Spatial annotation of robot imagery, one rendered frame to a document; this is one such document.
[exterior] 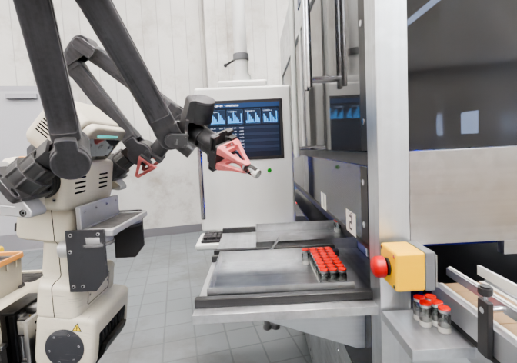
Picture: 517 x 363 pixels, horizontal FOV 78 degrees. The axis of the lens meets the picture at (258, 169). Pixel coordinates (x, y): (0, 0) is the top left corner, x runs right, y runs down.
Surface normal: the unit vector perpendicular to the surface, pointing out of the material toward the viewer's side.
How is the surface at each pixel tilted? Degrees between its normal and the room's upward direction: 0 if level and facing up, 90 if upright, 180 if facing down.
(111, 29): 119
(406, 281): 90
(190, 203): 90
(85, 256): 90
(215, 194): 90
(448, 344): 0
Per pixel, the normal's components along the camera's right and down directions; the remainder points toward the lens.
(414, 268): 0.01, 0.07
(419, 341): -0.04, -1.00
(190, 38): 0.25, 0.06
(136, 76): 0.45, 0.52
